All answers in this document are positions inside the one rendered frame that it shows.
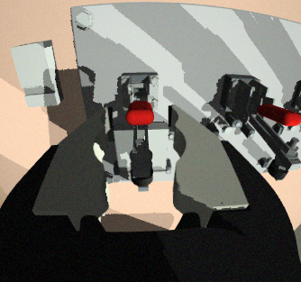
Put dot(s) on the grey fixture plate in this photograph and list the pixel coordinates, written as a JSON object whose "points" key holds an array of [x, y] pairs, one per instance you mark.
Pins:
{"points": [[191, 47]]}

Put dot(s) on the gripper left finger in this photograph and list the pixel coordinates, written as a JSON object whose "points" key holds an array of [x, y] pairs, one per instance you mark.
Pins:
{"points": [[66, 183]]}

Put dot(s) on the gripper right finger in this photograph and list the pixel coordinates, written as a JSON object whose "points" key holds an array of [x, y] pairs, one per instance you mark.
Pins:
{"points": [[214, 180]]}

